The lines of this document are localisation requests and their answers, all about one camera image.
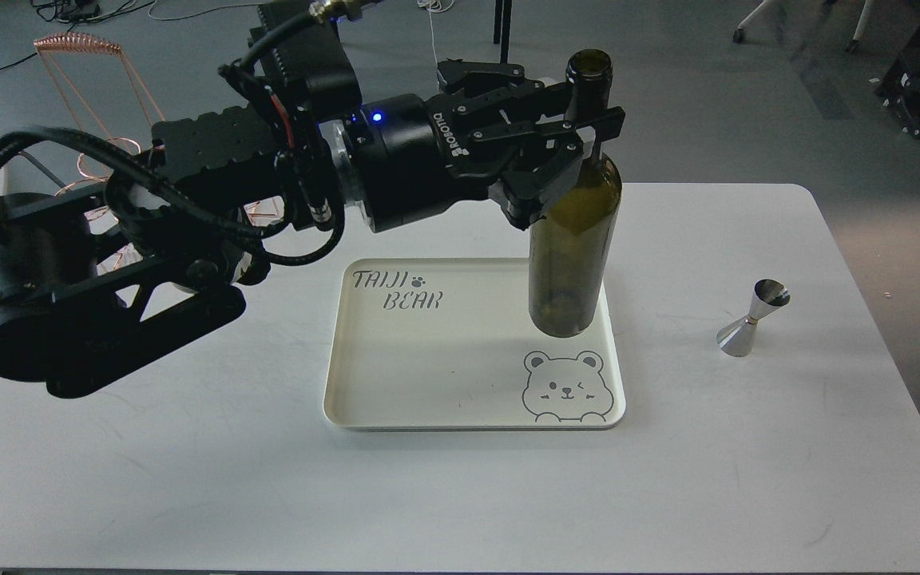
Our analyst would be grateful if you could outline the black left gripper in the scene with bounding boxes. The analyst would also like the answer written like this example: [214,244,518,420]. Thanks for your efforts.
[340,59,627,232]

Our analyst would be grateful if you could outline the dark green wine bottle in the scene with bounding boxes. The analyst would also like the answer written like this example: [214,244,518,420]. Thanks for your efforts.
[527,49,623,339]

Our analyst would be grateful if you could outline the steel double jigger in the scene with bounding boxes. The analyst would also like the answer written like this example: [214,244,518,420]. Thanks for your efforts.
[716,278,791,358]

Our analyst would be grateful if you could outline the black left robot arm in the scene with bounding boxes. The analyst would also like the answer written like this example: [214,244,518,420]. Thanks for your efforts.
[0,1,625,398]

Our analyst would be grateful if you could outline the black table legs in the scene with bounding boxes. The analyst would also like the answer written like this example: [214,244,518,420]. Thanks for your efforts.
[492,0,514,45]

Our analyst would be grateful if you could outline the office chair base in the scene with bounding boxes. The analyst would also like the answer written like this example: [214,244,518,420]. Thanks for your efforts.
[732,1,878,54]

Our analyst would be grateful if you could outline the cream bear serving tray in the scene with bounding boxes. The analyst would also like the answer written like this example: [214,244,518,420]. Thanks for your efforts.
[323,258,627,432]

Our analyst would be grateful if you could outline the white floor cable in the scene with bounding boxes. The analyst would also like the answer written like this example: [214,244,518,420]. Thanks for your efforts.
[416,0,453,69]

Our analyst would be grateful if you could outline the copper wire wine rack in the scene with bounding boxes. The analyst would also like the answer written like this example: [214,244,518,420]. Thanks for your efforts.
[34,32,285,276]

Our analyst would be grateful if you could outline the black floor cables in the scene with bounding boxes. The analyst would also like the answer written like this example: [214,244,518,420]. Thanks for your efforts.
[0,0,261,85]

